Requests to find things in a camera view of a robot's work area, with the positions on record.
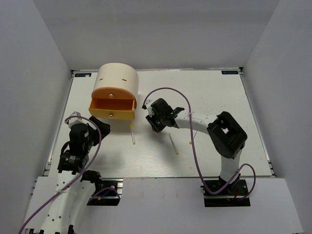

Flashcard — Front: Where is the orange organizer drawer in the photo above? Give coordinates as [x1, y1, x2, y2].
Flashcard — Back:
[91, 87, 136, 99]

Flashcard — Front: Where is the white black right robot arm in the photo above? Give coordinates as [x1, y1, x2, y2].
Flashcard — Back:
[142, 98, 248, 195]

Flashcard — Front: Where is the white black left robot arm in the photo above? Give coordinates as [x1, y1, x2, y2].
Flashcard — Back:
[40, 114, 111, 234]

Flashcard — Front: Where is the white pen bright yellow cap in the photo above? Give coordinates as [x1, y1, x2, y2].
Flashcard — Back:
[130, 123, 136, 145]

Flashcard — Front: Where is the cream round drawer organizer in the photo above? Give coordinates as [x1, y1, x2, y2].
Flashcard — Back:
[93, 63, 139, 103]

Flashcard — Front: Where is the blue logo sticker left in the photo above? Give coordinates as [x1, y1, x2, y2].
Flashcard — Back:
[75, 73, 92, 78]

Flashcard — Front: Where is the blue logo sticker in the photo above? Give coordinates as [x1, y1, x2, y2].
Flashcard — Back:
[221, 70, 239, 75]
[75, 73, 92, 78]

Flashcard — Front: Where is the blue logo sticker right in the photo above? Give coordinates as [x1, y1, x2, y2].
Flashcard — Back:
[221, 70, 239, 75]

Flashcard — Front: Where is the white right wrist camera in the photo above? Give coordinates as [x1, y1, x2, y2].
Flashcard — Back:
[142, 99, 155, 117]

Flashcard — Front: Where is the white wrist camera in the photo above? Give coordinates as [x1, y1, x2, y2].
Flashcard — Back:
[64, 111, 83, 128]
[142, 99, 155, 117]

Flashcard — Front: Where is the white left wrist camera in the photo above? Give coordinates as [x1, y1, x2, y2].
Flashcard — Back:
[64, 111, 83, 128]

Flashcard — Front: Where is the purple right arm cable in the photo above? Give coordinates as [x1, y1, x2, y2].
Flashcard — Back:
[144, 87, 256, 201]

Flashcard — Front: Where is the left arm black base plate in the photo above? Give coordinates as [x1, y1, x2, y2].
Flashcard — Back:
[87, 178, 123, 206]

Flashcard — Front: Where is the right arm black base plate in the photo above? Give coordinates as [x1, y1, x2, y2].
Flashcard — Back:
[200, 179, 251, 208]

